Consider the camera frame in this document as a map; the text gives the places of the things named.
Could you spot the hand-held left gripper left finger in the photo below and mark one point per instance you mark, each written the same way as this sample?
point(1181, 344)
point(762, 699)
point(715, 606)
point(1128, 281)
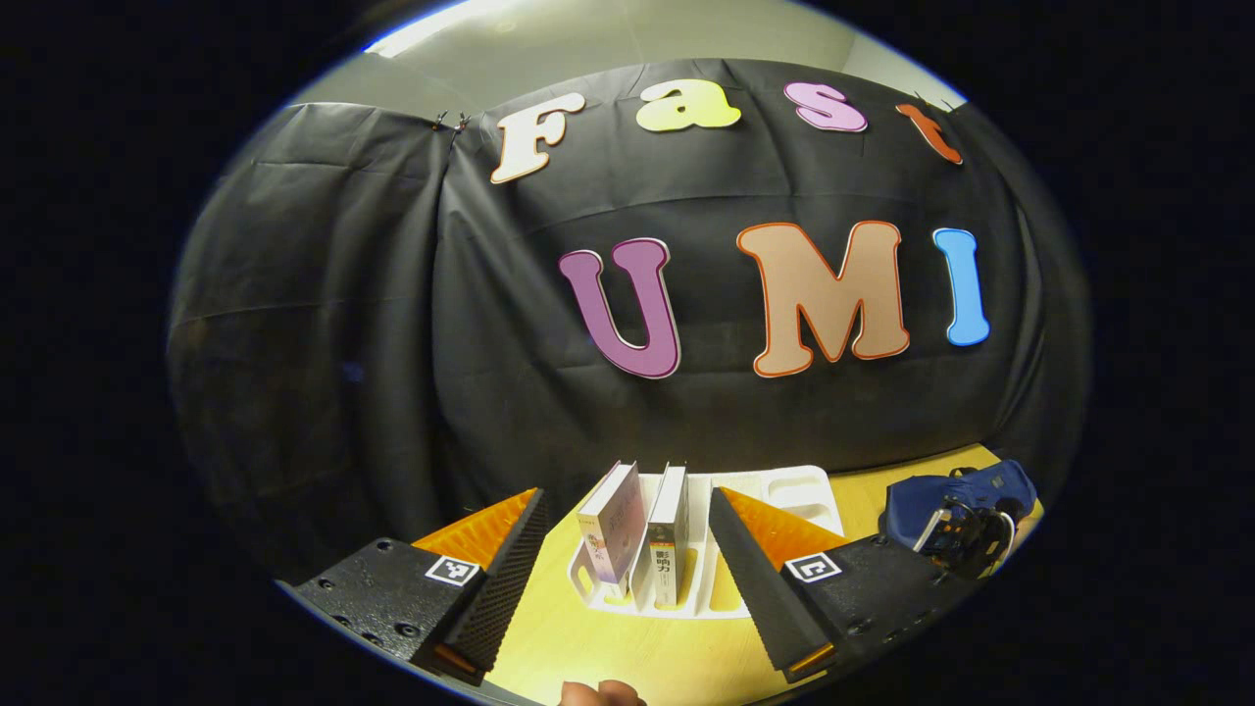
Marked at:
point(510, 579)

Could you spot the white plastic bookshelf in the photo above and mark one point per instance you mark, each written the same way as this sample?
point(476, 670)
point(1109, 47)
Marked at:
point(784, 490)

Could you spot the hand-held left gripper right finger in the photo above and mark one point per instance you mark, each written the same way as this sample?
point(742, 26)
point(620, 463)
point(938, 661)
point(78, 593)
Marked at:
point(750, 579)

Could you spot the black backdrop cloth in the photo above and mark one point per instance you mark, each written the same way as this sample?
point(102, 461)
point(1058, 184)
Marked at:
point(392, 294)

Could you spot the pink book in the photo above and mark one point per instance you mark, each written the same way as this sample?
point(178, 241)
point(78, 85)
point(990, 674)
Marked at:
point(618, 529)

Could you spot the blue schoolbag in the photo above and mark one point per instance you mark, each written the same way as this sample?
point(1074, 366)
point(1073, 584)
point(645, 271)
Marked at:
point(907, 505)

